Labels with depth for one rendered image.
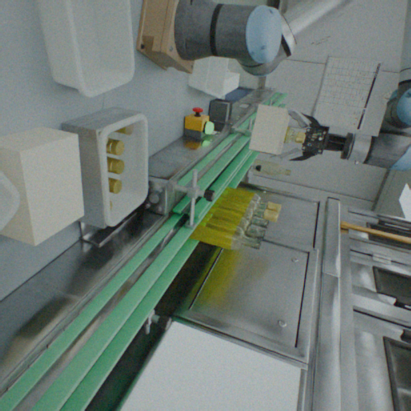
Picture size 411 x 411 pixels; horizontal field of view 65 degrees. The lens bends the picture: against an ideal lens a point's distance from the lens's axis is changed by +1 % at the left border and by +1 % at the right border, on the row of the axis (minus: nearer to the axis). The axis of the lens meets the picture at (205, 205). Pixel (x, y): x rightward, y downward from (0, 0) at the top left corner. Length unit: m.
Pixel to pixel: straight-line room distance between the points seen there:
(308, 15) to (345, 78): 5.72
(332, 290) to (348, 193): 6.29
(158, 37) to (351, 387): 0.91
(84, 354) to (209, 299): 0.41
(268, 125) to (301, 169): 6.23
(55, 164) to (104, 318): 0.29
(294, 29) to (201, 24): 0.26
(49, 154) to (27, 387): 0.35
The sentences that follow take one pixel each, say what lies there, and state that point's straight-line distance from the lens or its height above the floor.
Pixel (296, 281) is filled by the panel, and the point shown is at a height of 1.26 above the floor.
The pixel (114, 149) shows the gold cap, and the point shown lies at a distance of 0.74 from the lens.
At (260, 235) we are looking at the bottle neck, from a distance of 0.96.
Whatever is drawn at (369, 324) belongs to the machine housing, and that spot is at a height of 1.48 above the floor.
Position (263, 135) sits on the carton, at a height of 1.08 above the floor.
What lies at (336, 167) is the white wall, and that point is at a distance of 7.08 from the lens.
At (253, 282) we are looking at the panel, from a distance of 0.99.
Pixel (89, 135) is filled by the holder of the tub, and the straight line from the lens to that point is 0.66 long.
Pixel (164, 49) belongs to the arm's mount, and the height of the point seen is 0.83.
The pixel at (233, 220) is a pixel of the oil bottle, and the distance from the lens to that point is 0.96.
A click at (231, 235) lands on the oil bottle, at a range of 0.89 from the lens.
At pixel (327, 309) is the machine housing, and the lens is 0.99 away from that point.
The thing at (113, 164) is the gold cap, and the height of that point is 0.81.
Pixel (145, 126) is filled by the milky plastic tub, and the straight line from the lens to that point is 0.77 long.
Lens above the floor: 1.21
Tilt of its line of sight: 15 degrees down
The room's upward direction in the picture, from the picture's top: 105 degrees clockwise
